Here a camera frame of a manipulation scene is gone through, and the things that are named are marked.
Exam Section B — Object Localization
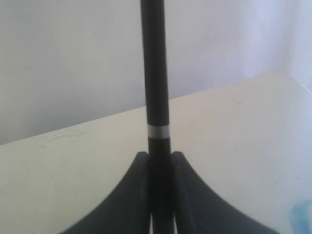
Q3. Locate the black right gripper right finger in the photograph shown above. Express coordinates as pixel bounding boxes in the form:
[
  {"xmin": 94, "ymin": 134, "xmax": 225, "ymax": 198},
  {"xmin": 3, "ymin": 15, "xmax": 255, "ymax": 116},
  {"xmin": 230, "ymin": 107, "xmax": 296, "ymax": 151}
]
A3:
[{"xmin": 171, "ymin": 152, "xmax": 276, "ymax": 234}]

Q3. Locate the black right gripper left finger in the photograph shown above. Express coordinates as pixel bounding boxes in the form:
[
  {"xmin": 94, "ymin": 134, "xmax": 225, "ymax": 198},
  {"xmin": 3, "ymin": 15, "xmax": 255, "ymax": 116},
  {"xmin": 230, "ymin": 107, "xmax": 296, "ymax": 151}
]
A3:
[{"xmin": 63, "ymin": 152, "xmax": 151, "ymax": 234}]

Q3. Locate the black paintbrush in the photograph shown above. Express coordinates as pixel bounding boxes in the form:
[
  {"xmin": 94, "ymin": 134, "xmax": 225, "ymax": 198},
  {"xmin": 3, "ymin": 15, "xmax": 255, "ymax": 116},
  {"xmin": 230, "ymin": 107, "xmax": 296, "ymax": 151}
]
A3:
[{"xmin": 140, "ymin": 0, "xmax": 175, "ymax": 234}]

